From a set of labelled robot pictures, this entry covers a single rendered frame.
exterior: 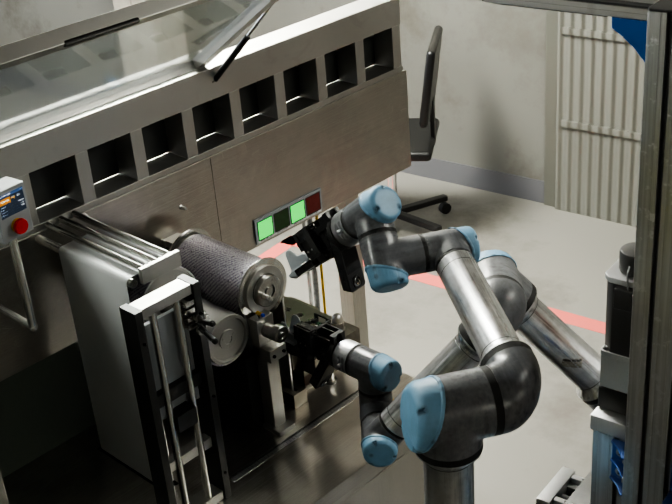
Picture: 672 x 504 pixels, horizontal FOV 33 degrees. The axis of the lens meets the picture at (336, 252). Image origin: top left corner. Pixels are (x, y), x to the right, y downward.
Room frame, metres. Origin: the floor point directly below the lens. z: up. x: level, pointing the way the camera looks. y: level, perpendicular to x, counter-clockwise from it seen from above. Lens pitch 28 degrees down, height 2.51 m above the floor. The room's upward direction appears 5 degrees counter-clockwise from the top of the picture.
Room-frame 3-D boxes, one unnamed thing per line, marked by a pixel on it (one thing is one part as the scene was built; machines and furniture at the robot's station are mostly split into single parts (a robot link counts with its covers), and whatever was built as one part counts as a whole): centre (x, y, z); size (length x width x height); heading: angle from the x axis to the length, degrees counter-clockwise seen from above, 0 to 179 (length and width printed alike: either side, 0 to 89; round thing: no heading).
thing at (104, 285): (2.11, 0.52, 1.17); 0.34 x 0.05 x 0.54; 44
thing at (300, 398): (2.37, 0.21, 0.92); 0.28 x 0.04 x 0.04; 44
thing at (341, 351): (2.14, -0.01, 1.11); 0.08 x 0.05 x 0.08; 134
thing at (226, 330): (2.24, 0.34, 1.17); 0.26 x 0.12 x 0.12; 44
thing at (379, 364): (2.08, -0.06, 1.11); 0.11 x 0.08 x 0.09; 44
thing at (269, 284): (2.23, 0.16, 1.25); 0.07 x 0.02 x 0.07; 134
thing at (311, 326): (2.20, 0.05, 1.12); 0.12 x 0.08 x 0.09; 44
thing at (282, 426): (2.18, 0.17, 1.05); 0.06 x 0.05 x 0.31; 44
